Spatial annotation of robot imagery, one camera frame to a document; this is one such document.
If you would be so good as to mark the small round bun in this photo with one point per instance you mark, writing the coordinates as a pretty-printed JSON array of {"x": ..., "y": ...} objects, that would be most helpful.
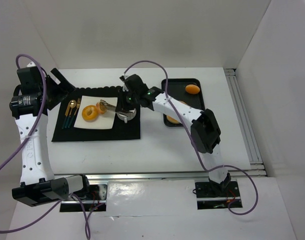
[{"x": 101, "y": 108}]

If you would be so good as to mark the aluminium side rail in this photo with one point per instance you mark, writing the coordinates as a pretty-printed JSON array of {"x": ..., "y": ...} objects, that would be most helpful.
[{"x": 256, "y": 163}]

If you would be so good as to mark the steel serving tongs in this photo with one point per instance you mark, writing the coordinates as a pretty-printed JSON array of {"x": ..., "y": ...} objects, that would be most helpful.
[{"x": 112, "y": 108}]

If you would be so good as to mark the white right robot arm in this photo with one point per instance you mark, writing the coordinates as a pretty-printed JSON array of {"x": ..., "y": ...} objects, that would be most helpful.
[{"x": 202, "y": 126}]

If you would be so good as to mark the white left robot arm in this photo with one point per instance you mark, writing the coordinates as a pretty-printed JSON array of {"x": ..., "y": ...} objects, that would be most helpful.
[{"x": 36, "y": 94}]

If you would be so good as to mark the pale orange ring doughnut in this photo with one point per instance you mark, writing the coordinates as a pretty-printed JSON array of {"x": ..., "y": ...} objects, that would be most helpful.
[{"x": 172, "y": 120}]

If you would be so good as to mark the white square plate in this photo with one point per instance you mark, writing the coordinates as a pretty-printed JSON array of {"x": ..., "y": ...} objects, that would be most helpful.
[{"x": 103, "y": 121}]

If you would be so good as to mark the aluminium table edge rail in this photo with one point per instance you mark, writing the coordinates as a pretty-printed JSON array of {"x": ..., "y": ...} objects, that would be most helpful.
[{"x": 148, "y": 176}]

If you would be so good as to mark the black cloth placemat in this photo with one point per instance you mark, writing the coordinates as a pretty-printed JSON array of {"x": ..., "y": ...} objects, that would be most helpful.
[{"x": 119, "y": 131}]

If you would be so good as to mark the dark orange ring doughnut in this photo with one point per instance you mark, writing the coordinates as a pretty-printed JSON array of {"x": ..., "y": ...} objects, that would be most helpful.
[{"x": 89, "y": 113}]

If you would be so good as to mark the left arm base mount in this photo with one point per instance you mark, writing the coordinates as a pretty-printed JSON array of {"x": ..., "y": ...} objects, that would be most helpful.
[{"x": 94, "y": 200}]

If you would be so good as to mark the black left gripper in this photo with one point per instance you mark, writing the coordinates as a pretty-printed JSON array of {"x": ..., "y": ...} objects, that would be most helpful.
[{"x": 53, "y": 88}]

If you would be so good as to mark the white two-handled soup bowl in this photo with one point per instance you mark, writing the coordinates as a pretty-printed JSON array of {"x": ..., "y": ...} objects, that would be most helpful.
[{"x": 127, "y": 117}]

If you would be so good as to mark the orange round bun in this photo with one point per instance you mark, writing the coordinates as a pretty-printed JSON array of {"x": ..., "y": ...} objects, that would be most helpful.
[{"x": 192, "y": 89}]

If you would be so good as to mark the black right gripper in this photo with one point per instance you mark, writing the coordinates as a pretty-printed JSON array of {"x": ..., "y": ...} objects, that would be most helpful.
[{"x": 121, "y": 105}]

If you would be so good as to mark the gold knife teal handle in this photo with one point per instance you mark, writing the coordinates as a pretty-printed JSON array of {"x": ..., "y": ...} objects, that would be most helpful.
[{"x": 66, "y": 116}]

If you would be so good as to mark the gold fork teal handle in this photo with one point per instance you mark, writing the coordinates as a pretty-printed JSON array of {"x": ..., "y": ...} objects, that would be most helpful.
[{"x": 70, "y": 123}]

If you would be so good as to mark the black baking tray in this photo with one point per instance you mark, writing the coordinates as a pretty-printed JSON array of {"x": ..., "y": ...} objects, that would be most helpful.
[{"x": 176, "y": 88}]

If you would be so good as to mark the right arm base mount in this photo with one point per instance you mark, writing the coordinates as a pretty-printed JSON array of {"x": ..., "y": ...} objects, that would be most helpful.
[{"x": 208, "y": 199}]

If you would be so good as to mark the gold spoon teal handle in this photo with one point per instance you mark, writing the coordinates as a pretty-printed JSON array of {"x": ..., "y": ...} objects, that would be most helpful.
[{"x": 73, "y": 104}]

